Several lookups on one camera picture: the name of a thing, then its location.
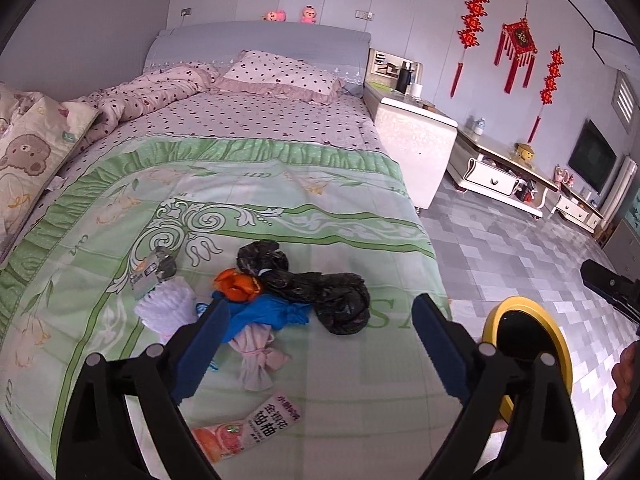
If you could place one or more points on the small crumpled black plastic bag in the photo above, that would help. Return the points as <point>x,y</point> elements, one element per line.
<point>260,257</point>

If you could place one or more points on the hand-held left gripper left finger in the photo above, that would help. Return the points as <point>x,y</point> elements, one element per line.
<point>200,345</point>

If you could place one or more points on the blue cloth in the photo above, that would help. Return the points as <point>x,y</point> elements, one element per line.
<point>270,312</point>

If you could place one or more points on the long red knot wall hanging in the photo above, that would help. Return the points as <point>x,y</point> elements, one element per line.
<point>472,17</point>

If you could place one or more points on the pink cloth scrap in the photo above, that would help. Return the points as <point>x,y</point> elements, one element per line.
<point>255,355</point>

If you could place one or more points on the green patterned bed sheet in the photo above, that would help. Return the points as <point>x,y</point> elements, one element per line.
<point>300,195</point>

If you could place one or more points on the black thermos bottle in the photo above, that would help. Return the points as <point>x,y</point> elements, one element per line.
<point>404,77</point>

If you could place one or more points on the black wall television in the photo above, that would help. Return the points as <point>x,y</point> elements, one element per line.
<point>592,155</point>

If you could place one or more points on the short red knot wall hanging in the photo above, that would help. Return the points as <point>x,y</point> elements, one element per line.
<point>551,77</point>

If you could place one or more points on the yellow toy figure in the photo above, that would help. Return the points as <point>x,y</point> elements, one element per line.
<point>524,151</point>

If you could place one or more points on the polka dot ruffled pillow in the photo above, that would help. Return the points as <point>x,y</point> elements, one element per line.
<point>280,75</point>

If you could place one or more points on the grey upholstered bed headboard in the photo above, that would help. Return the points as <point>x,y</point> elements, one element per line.
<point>250,40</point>

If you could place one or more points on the person's right hand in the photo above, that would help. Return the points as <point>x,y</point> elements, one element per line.
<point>629,377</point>

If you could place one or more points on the pink polka dot quilt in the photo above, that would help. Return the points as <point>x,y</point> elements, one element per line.
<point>150,92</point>

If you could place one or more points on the silver foil snack packet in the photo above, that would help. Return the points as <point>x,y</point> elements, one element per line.
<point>155,267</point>

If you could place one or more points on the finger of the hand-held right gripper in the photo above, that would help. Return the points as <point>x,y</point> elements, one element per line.
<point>607,282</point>

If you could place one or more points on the yellow rim pink trash bin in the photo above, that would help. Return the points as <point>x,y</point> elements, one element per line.
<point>520,330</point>

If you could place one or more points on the polka dot bed sheet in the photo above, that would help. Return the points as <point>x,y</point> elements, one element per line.
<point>250,117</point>

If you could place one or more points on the orange peel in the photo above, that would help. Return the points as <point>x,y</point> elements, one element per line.
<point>237,285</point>

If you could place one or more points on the large white tv cabinet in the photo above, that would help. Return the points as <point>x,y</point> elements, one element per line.
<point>492,175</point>

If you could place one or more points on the louvred window vent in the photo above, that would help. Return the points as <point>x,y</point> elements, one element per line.
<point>625,102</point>

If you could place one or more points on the grey storage cabinet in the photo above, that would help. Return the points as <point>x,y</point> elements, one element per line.
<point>622,247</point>

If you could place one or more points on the clear glass jar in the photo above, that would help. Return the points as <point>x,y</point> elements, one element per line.
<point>479,127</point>

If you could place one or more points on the bear print blanket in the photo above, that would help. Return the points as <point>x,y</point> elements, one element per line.
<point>30,150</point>

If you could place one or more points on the blue white candy wrapper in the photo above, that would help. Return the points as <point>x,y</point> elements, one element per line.
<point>214,366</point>

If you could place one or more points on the white cup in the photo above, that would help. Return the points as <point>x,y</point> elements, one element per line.
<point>416,90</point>

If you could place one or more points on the white nightstand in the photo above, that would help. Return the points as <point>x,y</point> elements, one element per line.
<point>410,145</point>

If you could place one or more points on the large black plastic bag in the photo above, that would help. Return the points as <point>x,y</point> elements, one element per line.
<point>335,305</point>

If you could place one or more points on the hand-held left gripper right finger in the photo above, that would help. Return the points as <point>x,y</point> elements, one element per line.
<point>440,345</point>

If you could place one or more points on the small white side cabinet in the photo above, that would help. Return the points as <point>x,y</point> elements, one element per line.
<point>575,207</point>

